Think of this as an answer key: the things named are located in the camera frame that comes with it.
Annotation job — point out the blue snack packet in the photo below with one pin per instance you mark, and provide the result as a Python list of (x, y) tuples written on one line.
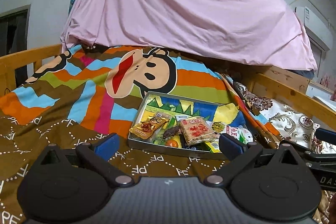
[(181, 117)]

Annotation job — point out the yellow snack pack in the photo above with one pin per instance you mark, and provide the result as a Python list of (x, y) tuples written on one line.
[(213, 146)]

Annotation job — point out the colourful monkey cartoon blanket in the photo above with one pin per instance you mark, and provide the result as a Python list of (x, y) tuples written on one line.
[(83, 95)]

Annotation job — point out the wooden headboard rail left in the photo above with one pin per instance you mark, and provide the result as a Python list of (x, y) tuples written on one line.
[(17, 60)]

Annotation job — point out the grey tray with dinosaur print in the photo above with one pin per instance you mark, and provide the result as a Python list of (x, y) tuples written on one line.
[(169, 106)]

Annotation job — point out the pink draped sheet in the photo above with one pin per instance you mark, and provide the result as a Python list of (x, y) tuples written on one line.
[(253, 32)]

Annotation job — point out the dark window frame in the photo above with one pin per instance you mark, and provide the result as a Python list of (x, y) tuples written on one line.
[(14, 30)]

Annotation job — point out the floral white bed sheet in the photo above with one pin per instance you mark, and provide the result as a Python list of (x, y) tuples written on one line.
[(291, 124)]

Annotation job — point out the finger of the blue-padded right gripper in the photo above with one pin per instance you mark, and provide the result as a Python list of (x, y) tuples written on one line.
[(326, 135)]

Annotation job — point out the clear packet dark dried meat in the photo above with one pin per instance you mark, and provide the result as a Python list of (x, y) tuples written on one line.
[(168, 134)]

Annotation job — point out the wooden bed frame rail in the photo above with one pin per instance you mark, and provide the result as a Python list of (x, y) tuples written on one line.
[(294, 98)]

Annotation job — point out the tan red printed snack bag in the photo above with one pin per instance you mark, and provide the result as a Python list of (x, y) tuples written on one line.
[(145, 129)]

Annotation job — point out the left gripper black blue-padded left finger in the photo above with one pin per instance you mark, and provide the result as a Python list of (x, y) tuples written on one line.
[(95, 157)]

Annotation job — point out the clear red printed cracker pack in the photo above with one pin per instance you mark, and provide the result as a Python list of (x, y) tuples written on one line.
[(195, 130)]

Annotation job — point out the white wall air conditioner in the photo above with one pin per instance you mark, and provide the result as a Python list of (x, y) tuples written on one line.
[(316, 30)]

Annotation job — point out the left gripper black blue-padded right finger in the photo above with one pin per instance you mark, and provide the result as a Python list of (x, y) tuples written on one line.
[(241, 157)]

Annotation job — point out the small orange fruit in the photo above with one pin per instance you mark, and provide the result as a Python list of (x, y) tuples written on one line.
[(172, 143)]

